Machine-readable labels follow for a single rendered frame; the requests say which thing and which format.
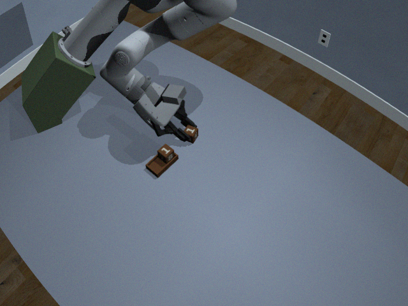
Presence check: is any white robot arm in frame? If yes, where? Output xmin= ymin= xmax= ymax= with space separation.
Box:
xmin=58 ymin=0 xmax=237 ymax=107

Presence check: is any brown cube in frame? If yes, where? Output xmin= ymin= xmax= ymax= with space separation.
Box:
xmin=184 ymin=125 xmax=198 ymax=143
xmin=157 ymin=144 xmax=175 ymax=164

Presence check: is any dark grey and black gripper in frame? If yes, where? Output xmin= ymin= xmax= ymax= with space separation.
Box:
xmin=133 ymin=82 xmax=197 ymax=142

